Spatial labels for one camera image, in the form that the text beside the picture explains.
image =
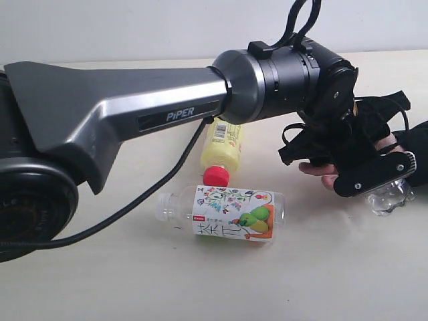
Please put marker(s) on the clear red-label cola bottle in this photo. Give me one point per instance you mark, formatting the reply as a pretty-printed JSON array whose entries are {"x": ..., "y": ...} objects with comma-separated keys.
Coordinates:
[{"x": 384, "y": 200}]

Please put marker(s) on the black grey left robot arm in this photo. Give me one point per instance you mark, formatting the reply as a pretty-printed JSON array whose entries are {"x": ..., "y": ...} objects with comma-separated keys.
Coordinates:
[{"x": 61, "y": 127}]

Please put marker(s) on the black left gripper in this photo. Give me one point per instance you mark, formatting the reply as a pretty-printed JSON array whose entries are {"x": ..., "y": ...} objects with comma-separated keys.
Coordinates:
[{"x": 340, "y": 128}]

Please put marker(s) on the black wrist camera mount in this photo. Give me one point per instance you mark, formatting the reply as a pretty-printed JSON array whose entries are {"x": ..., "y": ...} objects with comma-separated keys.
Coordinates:
[{"x": 375, "y": 173}]

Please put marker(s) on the open bare hand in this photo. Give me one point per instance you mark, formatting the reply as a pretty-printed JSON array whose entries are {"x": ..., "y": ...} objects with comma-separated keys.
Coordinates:
[{"x": 328, "y": 173}]

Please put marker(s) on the yellow bottle red cap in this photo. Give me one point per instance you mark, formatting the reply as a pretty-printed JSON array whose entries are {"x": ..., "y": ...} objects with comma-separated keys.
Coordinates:
[{"x": 221, "y": 154}]

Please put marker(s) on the clear floral-label tea bottle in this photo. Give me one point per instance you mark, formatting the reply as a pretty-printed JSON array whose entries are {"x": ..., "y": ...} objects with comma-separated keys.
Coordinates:
[{"x": 225, "y": 212}]

